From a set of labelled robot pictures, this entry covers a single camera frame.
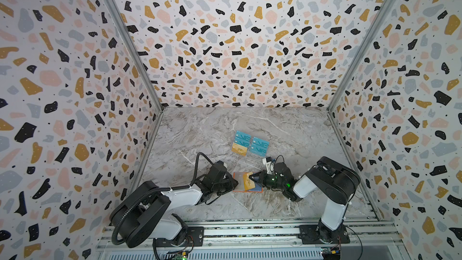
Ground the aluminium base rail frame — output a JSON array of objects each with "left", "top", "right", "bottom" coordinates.
[{"left": 95, "top": 217, "right": 410, "bottom": 260}]

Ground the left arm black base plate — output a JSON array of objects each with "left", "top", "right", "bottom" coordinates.
[{"left": 155, "top": 226, "right": 205, "bottom": 249}]

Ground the aluminium corner post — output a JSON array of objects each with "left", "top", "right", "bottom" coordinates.
[
  {"left": 103, "top": 0, "right": 162, "bottom": 113},
  {"left": 327, "top": 0, "right": 396, "bottom": 115}
]

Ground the orange card holder wallet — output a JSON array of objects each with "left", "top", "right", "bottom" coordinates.
[{"left": 233, "top": 172, "right": 263, "bottom": 193}]

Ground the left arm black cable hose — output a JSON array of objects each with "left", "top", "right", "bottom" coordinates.
[{"left": 111, "top": 151, "right": 215, "bottom": 246}]

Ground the gold card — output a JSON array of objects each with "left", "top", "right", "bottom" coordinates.
[
  {"left": 243, "top": 172, "right": 256, "bottom": 191},
  {"left": 232, "top": 143, "right": 248, "bottom": 156}
]

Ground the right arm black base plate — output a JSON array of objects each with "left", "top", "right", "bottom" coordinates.
[{"left": 298, "top": 223, "right": 350, "bottom": 244}]

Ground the left aluminium corner post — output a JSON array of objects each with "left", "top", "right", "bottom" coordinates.
[{"left": 103, "top": 0, "right": 162, "bottom": 113}]

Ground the right aluminium corner post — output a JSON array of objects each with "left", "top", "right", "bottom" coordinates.
[{"left": 327, "top": 0, "right": 396, "bottom": 115}]

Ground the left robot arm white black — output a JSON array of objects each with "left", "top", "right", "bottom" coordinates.
[{"left": 109, "top": 161, "right": 238, "bottom": 248}]

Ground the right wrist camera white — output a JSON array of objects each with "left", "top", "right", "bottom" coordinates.
[{"left": 262, "top": 156, "right": 274, "bottom": 175}]

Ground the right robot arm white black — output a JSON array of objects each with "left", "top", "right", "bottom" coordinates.
[{"left": 249, "top": 155, "right": 360, "bottom": 245}]

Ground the teal card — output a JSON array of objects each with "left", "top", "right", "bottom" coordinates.
[
  {"left": 252, "top": 137, "right": 269, "bottom": 149},
  {"left": 249, "top": 143, "right": 268, "bottom": 157},
  {"left": 235, "top": 137, "right": 251, "bottom": 148},
  {"left": 235, "top": 131, "right": 251, "bottom": 142}
]

